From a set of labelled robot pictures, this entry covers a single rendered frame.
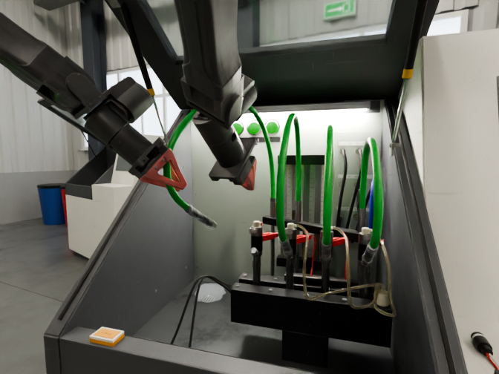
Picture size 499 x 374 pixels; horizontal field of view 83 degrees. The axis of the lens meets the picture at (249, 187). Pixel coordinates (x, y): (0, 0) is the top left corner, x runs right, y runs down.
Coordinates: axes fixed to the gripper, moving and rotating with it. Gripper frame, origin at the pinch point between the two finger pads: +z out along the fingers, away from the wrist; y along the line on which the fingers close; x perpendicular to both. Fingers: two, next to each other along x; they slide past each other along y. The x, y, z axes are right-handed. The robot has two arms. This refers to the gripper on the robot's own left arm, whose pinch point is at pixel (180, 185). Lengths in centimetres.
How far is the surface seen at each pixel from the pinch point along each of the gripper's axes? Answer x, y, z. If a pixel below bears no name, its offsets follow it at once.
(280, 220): -2.0, -15.6, 15.0
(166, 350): 25.1, -3.3, 15.4
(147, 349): 26.6, -1.2, 13.1
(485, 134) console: -39, -33, 36
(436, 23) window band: -420, 105, 141
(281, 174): -7.9, -17.0, 9.8
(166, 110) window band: -245, 476, -42
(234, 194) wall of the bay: -19.2, 30.4, 20.8
